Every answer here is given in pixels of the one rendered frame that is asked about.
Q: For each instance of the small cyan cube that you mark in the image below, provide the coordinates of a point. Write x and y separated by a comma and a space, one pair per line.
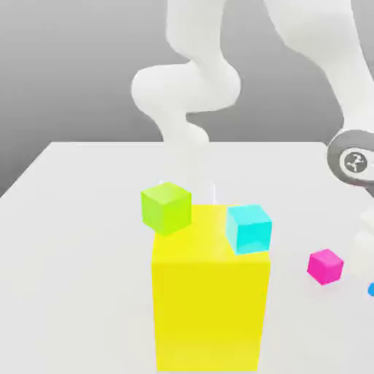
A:
249, 229

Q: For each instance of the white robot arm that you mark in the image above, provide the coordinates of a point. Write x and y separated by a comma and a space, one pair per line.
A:
187, 87

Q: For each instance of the large yellow box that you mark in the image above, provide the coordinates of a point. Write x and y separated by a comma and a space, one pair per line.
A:
207, 306

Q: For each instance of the small blue cube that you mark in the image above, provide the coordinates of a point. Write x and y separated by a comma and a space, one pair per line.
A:
371, 289

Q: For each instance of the small magenta cube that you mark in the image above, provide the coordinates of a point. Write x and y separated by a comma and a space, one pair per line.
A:
325, 267

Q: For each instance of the small lime green cube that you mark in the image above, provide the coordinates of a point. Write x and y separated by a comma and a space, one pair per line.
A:
166, 210

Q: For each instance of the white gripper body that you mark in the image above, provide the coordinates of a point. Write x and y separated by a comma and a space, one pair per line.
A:
365, 254

